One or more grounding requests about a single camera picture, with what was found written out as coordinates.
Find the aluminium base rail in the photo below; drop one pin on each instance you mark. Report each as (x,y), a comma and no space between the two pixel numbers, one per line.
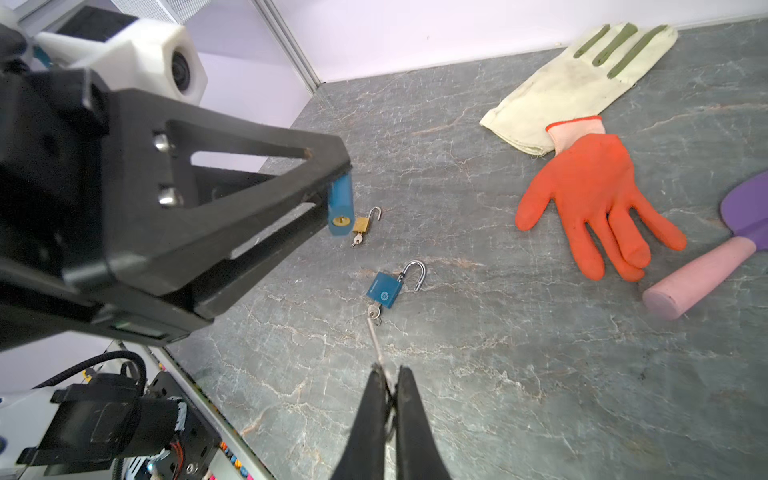
(159,359)

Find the large blue padlock key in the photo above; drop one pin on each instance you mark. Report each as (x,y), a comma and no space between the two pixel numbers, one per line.
(374,313)

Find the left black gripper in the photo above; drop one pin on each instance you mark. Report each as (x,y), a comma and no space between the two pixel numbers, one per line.
(146,204)

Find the cream work glove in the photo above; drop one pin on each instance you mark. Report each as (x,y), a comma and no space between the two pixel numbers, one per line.
(581,82)

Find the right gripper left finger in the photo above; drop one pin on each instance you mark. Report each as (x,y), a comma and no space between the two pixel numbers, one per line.
(364,454)

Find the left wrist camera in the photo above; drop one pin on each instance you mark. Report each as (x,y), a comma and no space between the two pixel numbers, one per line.
(129,52)

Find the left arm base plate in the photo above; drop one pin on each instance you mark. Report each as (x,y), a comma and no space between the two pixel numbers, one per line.
(193,448)

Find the red rubber glove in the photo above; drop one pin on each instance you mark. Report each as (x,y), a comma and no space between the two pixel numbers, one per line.
(591,181)

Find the small blue padlock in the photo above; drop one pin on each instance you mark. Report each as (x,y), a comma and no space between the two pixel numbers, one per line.
(340,204)

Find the large blue padlock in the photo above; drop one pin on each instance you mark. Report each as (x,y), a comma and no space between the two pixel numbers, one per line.
(385,288)

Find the purple pink toy trowel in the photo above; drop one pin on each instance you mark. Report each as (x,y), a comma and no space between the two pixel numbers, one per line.
(744,212)

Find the colourful bead strip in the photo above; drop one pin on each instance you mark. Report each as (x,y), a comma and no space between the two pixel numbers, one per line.
(226,465)

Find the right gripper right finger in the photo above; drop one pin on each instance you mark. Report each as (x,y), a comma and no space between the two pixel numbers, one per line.
(417,456)

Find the brass padlock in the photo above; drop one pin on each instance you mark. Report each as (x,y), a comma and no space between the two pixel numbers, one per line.
(362,225)

